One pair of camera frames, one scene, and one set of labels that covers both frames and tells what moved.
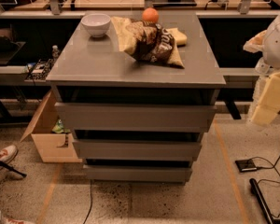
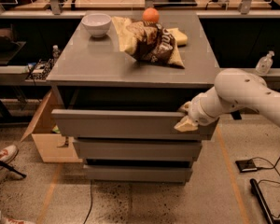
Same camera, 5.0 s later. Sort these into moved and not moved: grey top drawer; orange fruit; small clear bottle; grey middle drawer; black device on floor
Moved: grey top drawer
Not moved: small clear bottle; black device on floor; grey middle drawer; orange fruit
